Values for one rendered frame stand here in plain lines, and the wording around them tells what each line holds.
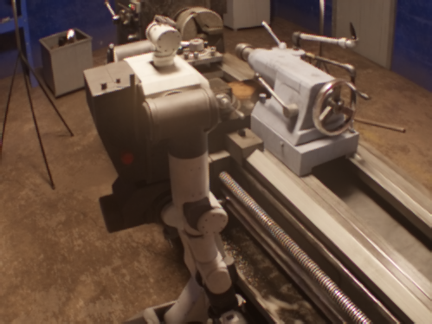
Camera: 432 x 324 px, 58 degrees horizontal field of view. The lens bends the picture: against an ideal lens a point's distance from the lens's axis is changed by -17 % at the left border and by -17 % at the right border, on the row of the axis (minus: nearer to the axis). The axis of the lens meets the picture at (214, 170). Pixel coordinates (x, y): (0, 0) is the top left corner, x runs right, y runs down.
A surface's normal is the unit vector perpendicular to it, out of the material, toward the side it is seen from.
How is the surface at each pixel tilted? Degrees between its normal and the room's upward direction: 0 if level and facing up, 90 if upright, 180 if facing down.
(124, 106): 90
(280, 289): 0
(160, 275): 0
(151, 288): 0
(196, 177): 90
